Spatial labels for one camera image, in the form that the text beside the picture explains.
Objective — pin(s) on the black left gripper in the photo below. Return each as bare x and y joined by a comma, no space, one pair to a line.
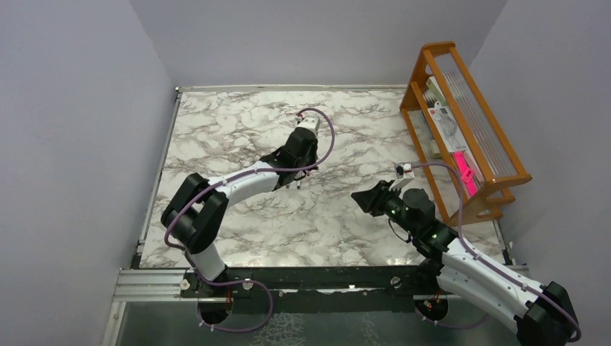
314,152

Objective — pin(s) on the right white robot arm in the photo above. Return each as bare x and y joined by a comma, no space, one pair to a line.
539,314

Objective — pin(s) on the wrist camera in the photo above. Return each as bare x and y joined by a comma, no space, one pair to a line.
404,175
309,122

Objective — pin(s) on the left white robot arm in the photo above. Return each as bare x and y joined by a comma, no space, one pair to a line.
195,213

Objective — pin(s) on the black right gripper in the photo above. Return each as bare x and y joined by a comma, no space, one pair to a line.
371,200

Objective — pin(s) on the orange wooden rack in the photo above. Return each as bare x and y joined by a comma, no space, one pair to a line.
499,167

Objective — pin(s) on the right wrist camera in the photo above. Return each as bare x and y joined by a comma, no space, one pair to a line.
404,175

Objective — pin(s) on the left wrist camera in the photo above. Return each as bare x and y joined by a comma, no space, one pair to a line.
309,122

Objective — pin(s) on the white packaged item in rack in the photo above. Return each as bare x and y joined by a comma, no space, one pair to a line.
443,117

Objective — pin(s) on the black mounting rail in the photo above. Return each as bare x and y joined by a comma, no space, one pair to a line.
313,290

